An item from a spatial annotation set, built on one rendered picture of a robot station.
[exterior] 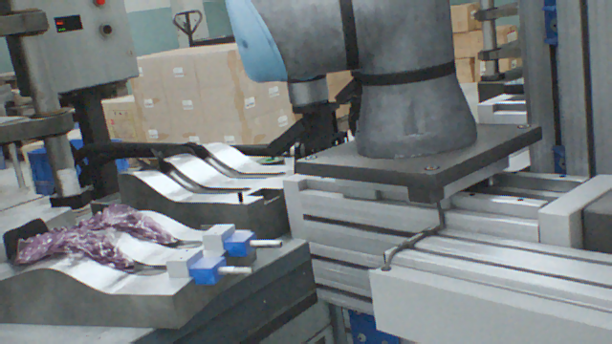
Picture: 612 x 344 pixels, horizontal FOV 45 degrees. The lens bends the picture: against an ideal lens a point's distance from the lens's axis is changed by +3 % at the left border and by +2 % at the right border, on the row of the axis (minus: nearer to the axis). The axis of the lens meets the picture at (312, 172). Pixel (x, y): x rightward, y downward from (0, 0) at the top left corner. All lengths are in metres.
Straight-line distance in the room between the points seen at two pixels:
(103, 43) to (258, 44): 1.37
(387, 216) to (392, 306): 0.16
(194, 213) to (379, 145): 0.64
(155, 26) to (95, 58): 7.34
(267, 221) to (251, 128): 4.01
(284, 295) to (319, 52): 0.65
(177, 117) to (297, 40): 4.97
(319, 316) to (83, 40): 1.08
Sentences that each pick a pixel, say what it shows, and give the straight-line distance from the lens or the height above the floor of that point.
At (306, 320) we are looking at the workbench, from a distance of 1.47.
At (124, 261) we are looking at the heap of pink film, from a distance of 1.20.
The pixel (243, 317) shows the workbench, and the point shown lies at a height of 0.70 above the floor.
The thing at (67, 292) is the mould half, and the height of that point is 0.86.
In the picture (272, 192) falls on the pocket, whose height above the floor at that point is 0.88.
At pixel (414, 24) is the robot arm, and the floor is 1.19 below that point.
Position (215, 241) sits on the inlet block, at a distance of 1.20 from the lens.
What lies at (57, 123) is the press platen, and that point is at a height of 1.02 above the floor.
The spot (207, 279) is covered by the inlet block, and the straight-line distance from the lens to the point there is 1.10.
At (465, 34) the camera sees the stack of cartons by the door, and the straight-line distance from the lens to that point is 8.15.
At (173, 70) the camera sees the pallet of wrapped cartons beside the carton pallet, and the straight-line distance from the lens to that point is 5.69.
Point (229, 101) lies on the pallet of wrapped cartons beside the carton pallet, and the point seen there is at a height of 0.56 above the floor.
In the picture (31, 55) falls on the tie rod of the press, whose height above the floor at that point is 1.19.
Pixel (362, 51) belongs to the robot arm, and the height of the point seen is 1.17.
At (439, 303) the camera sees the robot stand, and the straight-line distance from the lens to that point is 0.72.
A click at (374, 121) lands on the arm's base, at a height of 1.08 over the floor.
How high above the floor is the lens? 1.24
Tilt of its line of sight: 14 degrees down
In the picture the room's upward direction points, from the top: 9 degrees counter-clockwise
